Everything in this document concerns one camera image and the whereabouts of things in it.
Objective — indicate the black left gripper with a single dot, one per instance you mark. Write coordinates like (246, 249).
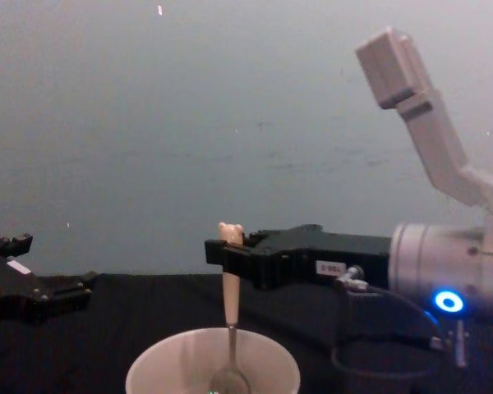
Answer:
(8, 287)

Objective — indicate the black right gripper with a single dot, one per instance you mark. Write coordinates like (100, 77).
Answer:
(333, 254)

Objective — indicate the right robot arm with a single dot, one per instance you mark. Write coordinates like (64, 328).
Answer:
(435, 262)

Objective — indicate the white cup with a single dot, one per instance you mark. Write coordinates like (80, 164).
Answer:
(271, 361)

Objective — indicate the black table cloth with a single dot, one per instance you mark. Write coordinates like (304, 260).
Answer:
(148, 312)

